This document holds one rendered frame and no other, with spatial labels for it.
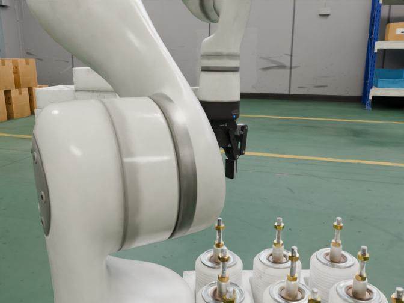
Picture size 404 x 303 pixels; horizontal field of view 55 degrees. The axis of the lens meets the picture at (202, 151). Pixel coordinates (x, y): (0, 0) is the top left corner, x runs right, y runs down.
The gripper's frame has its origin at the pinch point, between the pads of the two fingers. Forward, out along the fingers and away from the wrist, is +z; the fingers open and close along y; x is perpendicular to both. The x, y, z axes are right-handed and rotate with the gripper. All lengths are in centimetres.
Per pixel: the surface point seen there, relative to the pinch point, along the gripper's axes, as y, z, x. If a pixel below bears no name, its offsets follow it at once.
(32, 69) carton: 104, -18, 388
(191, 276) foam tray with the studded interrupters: 0.6, 25.1, 8.3
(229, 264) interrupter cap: 1.2, 18.0, -2.4
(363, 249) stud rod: 10.3, 9.8, -24.3
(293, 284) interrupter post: 1.4, 15.9, -16.9
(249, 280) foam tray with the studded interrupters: 9.1, 25.2, -1.1
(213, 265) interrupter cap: -1.5, 18.0, -0.5
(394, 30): 419, -65, 137
